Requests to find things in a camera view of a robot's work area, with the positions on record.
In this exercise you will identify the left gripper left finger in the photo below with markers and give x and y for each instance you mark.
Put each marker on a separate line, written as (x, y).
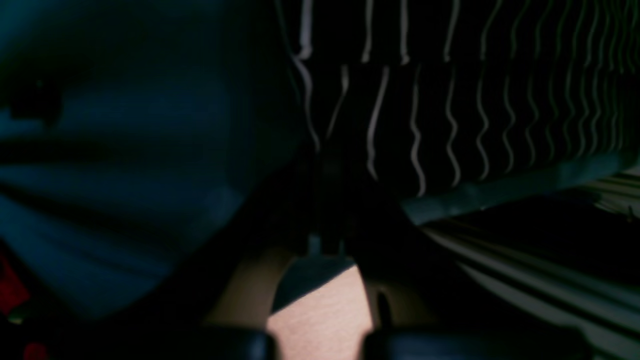
(215, 305)

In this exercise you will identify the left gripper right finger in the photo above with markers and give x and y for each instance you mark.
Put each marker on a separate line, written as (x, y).
(424, 306)

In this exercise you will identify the navy white striped t-shirt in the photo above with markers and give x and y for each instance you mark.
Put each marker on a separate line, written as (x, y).
(424, 96)

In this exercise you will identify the black red clamp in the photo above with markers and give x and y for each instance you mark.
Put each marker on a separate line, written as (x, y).
(20, 332)

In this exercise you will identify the blue table cloth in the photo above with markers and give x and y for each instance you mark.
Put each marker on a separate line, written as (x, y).
(132, 132)

